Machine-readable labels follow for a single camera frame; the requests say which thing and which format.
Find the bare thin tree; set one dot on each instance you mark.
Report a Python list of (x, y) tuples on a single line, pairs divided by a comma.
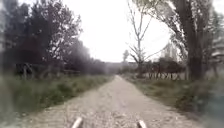
[(139, 46)]

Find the grey gravel path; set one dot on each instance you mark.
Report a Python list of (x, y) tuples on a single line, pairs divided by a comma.
[(115, 100)]

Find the wooden fence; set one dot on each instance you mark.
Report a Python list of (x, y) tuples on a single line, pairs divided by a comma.
[(43, 70), (163, 74)]

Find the robot's own part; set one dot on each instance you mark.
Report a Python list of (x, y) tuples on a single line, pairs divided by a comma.
[(141, 124), (77, 123)]

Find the grass verge with weeds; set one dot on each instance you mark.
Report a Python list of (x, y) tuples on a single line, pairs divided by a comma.
[(173, 91), (40, 91)]

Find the row of dark trees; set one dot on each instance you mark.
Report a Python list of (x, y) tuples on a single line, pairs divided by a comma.
[(43, 40)]

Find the large dark tree trunk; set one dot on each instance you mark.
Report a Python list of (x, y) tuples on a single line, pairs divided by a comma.
[(191, 43)]

